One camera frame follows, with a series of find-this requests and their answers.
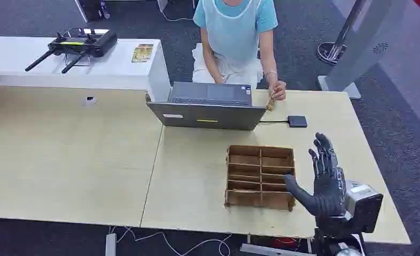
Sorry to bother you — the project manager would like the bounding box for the black remote controller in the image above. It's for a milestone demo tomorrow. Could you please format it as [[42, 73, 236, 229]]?
[[24, 28, 118, 75]]

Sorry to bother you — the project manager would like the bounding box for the person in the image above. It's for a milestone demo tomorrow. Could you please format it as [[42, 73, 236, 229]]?
[[192, 0, 288, 102]]

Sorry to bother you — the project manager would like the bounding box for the white floor cable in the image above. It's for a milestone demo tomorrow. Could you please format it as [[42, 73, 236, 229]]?
[[108, 226, 233, 256]]

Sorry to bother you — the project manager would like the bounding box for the wooden compartment card box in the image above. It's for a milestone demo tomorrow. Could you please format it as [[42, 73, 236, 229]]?
[[224, 144, 297, 212]]

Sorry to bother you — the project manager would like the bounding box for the red object under desk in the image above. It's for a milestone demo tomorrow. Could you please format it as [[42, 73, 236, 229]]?
[[271, 237, 300, 251]]

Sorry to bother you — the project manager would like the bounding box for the thin white cable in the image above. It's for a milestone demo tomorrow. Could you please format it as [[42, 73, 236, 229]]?
[[159, 6, 195, 22]]

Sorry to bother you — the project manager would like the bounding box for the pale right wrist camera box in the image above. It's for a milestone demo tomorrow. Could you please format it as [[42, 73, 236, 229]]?
[[344, 180, 385, 234]]

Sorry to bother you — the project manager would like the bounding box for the silver stanchion pole with base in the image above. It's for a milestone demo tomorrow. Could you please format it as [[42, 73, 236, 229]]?
[[316, 0, 368, 66]]

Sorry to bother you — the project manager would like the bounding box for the yellow printed card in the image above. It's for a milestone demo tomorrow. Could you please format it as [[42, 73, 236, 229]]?
[[131, 43, 155, 64]]

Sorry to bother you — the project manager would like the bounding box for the white side table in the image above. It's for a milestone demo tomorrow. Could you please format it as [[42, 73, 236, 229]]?
[[0, 35, 172, 103]]

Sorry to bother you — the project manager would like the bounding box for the white power strip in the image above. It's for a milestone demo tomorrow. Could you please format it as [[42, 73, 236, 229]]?
[[105, 233, 118, 256]]

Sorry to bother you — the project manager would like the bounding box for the grey laptop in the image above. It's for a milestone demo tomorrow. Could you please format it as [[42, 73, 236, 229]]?
[[146, 81, 268, 132]]

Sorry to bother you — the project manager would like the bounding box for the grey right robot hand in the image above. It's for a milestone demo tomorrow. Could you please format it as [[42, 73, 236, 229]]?
[[284, 132, 347, 218]]

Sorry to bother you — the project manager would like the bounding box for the black external drive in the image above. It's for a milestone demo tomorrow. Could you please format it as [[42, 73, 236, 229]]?
[[287, 115, 308, 129]]

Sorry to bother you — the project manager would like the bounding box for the person's left hand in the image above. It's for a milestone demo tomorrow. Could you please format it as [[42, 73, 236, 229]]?
[[270, 80, 288, 102]]

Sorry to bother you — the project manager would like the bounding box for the grey standing panel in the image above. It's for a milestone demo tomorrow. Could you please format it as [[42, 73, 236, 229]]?
[[317, 0, 410, 100]]

